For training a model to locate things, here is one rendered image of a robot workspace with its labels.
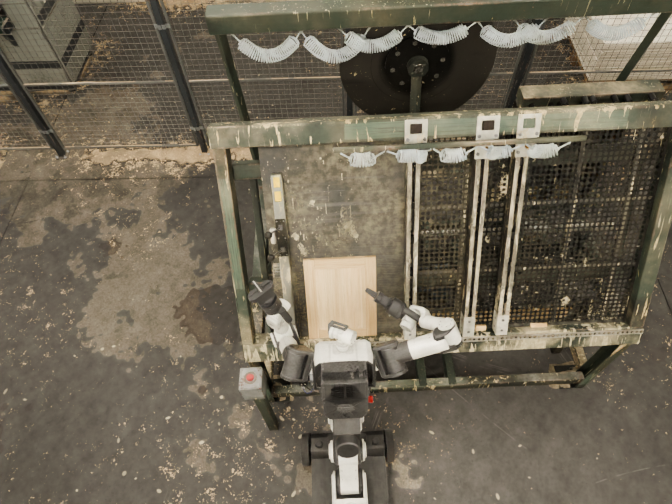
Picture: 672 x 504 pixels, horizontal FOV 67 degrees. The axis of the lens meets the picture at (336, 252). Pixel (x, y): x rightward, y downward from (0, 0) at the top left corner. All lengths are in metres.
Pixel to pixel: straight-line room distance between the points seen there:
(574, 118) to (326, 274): 1.36
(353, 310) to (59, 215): 3.16
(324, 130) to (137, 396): 2.45
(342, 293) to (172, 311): 1.82
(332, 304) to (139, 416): 1.76
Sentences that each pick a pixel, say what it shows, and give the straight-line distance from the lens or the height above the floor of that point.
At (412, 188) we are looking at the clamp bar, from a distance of 2.46.
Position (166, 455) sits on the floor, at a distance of 3.77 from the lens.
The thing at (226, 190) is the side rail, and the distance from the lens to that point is 2.46.
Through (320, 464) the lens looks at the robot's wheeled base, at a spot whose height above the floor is 0.17.
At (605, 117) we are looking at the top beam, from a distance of 2.58.
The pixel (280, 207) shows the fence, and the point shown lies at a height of 1.58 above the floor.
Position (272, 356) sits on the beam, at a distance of 2.90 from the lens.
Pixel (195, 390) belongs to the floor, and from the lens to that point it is 3.84.
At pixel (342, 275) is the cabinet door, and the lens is 2.64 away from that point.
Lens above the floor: 3.48
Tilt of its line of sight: 56 degrees down
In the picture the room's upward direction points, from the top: 3 degrees counter-clockwise
